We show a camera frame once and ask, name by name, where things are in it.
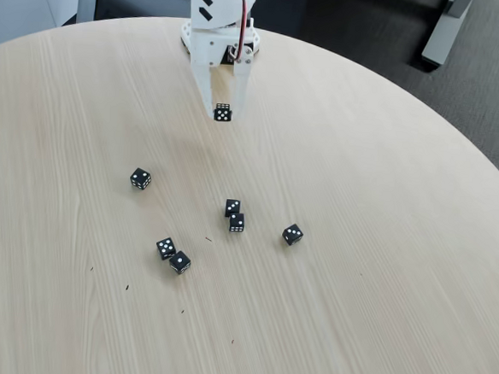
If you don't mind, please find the black die with white pips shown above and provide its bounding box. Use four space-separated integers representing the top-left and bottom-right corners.
167 249 193 277
227 212 246 234
280 222 304 248
212 102 235 125
129 167 153 191
224 198 242 219
155 237 179 262

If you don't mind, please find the white cabinet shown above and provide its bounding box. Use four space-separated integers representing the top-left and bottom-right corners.
0 0 97 57

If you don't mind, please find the grey desk leg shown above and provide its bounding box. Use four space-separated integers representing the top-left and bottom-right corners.
420 0 476 69

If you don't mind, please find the red and black servo cable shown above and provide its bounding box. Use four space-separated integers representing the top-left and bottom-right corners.
203 0 276 65

